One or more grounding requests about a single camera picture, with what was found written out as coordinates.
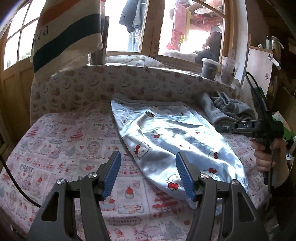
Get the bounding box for hanging pink garment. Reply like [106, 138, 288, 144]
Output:
[166, 1, 191, 51]

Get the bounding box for light blue Hello Kitty pants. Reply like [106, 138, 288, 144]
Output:
[111, 93, 248, 208]

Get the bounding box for hanging dark jacket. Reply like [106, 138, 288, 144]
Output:
[119, 0, 147, 33]

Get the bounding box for wooden window frame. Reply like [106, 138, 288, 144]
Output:
[1, 1, 241, 143]

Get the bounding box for white cabinet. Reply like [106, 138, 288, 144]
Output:
[246, 46, 273, 95]

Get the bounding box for right hand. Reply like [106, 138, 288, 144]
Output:
[251, 138, 290, 188]

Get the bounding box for striped hanging towel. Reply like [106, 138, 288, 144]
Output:
[31, 0, 103, 82]

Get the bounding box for bear print headboard cushion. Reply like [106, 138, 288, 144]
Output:
[30, 55, 242, 124]

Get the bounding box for black cable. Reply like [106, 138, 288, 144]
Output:
[0, 153, 42, 208]

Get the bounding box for grey crumpled sweater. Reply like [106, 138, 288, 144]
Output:
[197, 91, 255, 126]

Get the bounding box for clear plastic cup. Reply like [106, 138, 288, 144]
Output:
[221, 56, 240, 86]

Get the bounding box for grey lidded jar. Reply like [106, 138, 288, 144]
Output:
[201, 58, 220, 80]

